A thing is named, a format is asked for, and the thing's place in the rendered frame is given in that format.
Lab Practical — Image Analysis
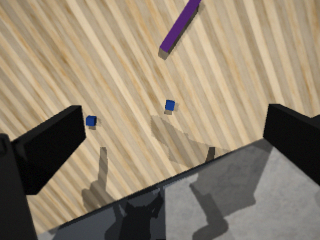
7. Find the small blue block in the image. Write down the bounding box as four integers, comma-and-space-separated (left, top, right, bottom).
86, 115, 97, 126
165, 100, 175, 111

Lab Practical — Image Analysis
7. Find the purple rod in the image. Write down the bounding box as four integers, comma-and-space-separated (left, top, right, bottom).
160, 0, 201, 52

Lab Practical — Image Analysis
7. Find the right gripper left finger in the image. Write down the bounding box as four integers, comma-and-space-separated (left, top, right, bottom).
0, 105, 86, 240

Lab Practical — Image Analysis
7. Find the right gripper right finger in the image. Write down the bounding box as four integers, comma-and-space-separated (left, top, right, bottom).
263, 104, 320, 186

